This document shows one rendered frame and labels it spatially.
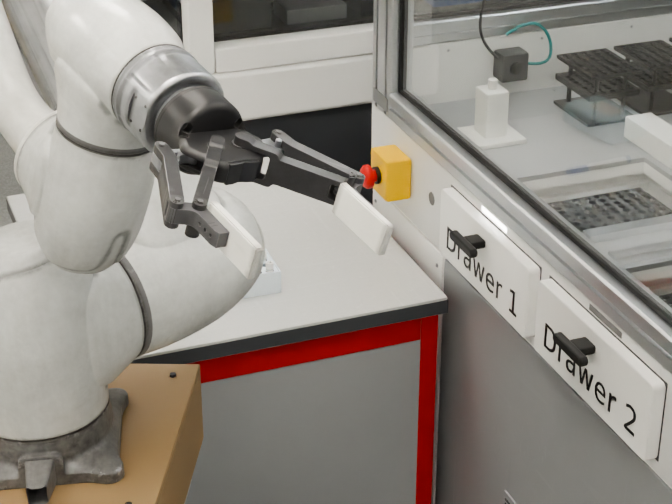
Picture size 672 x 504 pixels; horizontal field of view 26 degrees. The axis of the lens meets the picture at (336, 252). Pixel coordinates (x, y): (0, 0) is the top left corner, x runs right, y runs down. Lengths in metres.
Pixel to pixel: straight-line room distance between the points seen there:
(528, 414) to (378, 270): 0.38
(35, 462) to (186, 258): 0.29
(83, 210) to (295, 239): 1.05
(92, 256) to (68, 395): 0.24
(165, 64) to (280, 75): 1.49
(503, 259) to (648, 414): 0.39
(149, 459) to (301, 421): 0.61
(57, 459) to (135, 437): 0.12
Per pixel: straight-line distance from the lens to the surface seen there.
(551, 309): 1.96
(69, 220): 1.44
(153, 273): 1.68
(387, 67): 2.42
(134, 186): 1.42
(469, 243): 2.10
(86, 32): 1.37
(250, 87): 2.79
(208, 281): 1.72
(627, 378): 1.82
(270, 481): 2.34
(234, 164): 1.25
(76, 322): 1.62
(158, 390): 1.84
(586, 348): 1.87
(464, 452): 2.39
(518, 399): 2.16
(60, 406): 1.66
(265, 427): 2.28
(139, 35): 1.35
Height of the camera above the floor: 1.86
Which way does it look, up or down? 27 degrees down
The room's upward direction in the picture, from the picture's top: straight up
